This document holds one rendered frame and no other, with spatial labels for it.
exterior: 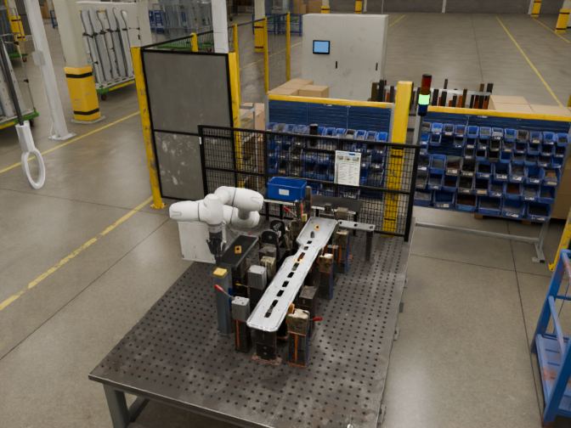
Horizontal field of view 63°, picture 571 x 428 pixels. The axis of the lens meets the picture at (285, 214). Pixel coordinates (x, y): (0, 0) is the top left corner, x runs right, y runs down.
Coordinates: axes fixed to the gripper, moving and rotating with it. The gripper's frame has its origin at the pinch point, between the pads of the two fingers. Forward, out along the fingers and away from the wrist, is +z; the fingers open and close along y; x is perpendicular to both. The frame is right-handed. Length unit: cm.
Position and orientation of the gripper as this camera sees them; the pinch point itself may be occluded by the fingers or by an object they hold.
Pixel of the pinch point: (217, 260)
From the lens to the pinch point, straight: 277.9
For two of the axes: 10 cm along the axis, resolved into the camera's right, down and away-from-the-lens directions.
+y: 9.5, 1.4, -2.9
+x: 3.3, -4.4, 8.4
